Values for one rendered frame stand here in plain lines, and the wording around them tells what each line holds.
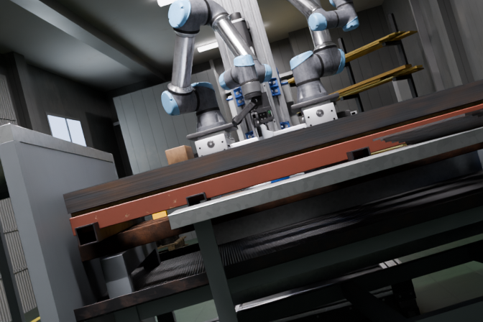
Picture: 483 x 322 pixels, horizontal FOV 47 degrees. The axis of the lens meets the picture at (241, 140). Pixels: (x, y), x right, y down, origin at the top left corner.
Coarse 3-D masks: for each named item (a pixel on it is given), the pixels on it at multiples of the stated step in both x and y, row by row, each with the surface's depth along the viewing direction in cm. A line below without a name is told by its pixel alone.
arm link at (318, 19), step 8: (288, 0) 258; (296, 0) 251; (304, 0) 248; (312, 0) 248; (296, 8) 253; (304, 8) 246; (312, 8) 243; (320, 8) 242; (312, 16) 238; (320, 16) 237; (328, 16) 238; (336, 16) 239; (312, 24) 239; (320, 24) 237; (328, 24) 239; (336, 24) 241
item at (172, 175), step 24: (432, 96) 154; (456, 96) 154; (480, 96) 155; (336, 120) 152; (360, 120) 153; (384, 120) 153; (264, 144) 151; (288, 144) 151; (312, 144) 152; (168, 168) 149; (192, 168) 150; (216, 168) 150; (72, 192) 148; (96, 192) 148; (120, 192) 148; (144, 192) 148
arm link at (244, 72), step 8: (240, 56) 212; (248, 56) 213; (240, 64) 212; (248, 64) 212; (232, 72) 216; (240, 72) 212; (248, 72) 211; (256, 72) 214; (240, 80) 213; (248, 80) 211; (256, 80) 212
